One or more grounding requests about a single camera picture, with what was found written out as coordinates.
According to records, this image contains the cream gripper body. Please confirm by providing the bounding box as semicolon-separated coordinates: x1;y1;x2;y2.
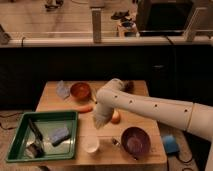
93;113;111;129

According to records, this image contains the yellow apple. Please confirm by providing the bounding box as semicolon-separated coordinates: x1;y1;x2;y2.
111;111;120;124

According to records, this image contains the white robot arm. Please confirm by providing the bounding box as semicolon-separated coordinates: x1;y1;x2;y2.
93;78;213;171

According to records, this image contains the white paper cup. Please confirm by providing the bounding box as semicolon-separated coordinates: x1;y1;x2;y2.
83;135;100;154

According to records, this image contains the orange carrot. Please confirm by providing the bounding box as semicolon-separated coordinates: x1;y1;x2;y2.
75;105;93;113

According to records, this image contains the small metal clip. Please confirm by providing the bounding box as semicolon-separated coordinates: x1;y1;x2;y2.
111;138;121;147

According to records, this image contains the small knife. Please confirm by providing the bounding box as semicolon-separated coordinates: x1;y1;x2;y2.
91;88;97;104

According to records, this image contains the orange bowl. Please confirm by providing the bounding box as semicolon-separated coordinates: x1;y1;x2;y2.
70;82;91;101

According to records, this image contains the wooden table board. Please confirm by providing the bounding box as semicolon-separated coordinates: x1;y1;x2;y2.
16;80;168;167

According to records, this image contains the brown pine cone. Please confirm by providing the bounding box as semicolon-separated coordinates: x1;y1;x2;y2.
124;81;134;93

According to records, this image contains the purple bowl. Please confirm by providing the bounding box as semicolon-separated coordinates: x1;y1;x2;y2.
121;127;151;158

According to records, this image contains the clear plastic bag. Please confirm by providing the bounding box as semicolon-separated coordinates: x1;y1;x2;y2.
56;80;70;99

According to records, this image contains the blue sponge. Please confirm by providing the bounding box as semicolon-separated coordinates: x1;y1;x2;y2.
49;127;70;146

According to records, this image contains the green plastic tray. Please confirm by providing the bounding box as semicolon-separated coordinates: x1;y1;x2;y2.
6;111;78;163

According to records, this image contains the black metal spatula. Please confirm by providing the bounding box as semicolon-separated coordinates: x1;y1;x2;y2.
25;119;44;158

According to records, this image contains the blue tape roll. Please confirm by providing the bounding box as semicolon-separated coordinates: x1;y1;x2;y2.
162;135;179;154

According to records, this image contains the wooden stool with items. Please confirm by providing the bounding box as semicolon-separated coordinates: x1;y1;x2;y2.
117;21;138;37

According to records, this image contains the black monitor box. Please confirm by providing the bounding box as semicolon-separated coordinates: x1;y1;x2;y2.
136;0;193;35

